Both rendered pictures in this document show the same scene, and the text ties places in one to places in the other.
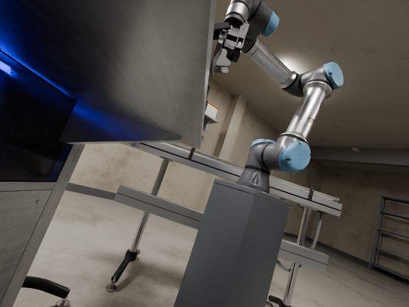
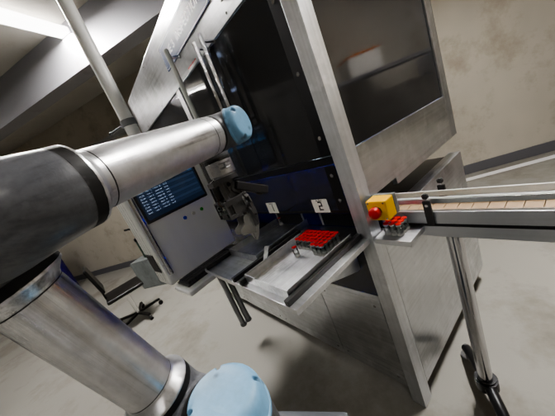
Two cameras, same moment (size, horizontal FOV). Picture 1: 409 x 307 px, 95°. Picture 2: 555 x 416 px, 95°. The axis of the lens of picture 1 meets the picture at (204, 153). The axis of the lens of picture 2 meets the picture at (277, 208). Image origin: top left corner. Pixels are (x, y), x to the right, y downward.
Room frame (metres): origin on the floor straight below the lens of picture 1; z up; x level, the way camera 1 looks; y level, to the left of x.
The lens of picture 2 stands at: (1.22, -0.29, 1.34)
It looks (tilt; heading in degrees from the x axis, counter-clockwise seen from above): 14 degrees down; 145
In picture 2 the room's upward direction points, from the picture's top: 22 degrees counter-clockwise
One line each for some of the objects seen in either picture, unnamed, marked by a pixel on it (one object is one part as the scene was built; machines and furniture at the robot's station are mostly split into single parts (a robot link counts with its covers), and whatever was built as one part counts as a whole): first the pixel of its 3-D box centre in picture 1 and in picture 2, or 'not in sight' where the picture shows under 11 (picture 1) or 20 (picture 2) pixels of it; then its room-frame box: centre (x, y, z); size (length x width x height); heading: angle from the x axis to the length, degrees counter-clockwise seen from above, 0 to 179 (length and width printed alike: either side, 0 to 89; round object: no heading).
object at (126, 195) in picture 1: (220, 227); not in sight; (1.44, -0.29, 0.49); 1.60 x 0.08 x 0.12; 89
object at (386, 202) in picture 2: not in sight; (381, 206); (0.75, 0.45, 1.00); 0.08 x 0.07 x 0.07; 89
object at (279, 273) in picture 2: not in sight; (297, 258); (0.50, 0.22, 0.90); 0.34 x 0.26 x 0.04; 89
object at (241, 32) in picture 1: (231, 38); (230, 196); (0.56, 0.04, 1.24); 0.09 x 0.08 x 0.12; 89
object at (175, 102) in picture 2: not in sight; (187, 148); (-0.57, 0.45, 1.51); 0.49 x 0.01 x 0.59; 179
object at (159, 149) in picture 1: (219, 165); not in sight; (1.45, -0.14, 0.92); 1.90 x 0.15 x 0.16; 89
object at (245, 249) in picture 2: not in sight; (268, 237); (0.16, 0.34, 0.90); 0.34 x 0.26 x 0.04; 89
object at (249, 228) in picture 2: (220, 68); (249, 229); (0.58, 0.04, 1.13); 0.06 x 0.03 x 0.09; 89
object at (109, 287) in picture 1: (128, 261); not in sight; (1.45, 0.26, 0.07); 0.50 x 0.08 x 0.14; 179
